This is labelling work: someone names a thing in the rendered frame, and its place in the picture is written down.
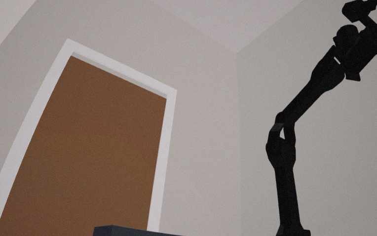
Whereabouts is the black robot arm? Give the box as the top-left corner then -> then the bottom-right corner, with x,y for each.
265,24 -> 369,236

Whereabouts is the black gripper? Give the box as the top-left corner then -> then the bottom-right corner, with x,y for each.
342,0 -> 377,62

